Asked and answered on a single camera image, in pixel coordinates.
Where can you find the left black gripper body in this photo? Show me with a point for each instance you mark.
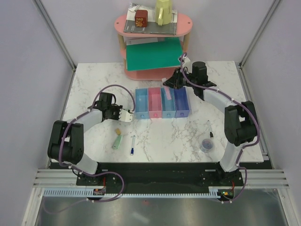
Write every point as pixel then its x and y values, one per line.
pixel 114 112

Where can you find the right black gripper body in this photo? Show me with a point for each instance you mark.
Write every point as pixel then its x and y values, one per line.
pixel 179 79

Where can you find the pink highlighter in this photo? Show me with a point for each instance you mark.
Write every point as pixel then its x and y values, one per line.
pixel 167 93

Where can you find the pink drawer bin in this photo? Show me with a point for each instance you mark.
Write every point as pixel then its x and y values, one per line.
pixel 154 102

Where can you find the sky blue drawer bin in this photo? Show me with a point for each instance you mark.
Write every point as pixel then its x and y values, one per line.
pixel 168 105

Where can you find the light blue drawer bin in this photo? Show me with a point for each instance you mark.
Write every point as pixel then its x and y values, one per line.
pixel 141 104

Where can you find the pink two-tier shelf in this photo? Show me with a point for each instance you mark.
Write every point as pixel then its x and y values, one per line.
pixel 184 27

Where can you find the purple drawer bin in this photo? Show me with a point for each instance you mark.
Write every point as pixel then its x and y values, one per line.
pixel 181 103

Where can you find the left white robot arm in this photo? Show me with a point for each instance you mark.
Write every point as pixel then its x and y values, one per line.
pixel 67 138

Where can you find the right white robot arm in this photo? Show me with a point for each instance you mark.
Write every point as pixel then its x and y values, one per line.
pixel 241 126

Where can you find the yellow eraser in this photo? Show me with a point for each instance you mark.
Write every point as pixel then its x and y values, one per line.
pixel 118 132

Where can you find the green highlighter lower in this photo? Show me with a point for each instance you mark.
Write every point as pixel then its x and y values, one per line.
pixel 117 142

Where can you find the green folder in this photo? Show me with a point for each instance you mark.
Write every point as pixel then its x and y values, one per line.
pixel 154 55

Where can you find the blue cap pen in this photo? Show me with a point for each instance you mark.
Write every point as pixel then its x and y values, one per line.
pixel 133 146

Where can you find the grey setup manual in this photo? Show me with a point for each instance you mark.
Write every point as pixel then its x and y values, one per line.
pixel 152 27

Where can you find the black cap pen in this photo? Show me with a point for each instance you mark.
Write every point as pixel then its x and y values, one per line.
pixel 210 130

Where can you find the yellow plastic pitcher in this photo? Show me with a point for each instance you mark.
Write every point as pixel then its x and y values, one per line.
pixel 163 12

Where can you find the clear cup of pins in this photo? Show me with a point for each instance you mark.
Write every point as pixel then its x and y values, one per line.
pixel 206 145

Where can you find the red-brown cube box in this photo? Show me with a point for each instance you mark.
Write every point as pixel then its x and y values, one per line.
pixel 141 18

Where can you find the spiral notebook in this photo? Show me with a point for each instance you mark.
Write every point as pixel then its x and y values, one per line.
pixel 133 7

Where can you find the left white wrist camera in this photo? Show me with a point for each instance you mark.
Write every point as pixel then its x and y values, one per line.
pixel 125 115

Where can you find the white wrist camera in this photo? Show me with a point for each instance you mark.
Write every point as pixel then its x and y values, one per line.
pixel 184 60
pixel 125 115

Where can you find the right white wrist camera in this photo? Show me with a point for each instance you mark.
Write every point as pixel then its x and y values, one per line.
pixel 184 60

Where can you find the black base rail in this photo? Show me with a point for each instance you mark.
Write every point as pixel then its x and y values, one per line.
pixel 161 177

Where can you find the light blue cable duct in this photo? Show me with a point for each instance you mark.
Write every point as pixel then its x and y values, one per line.
pixel 98 192

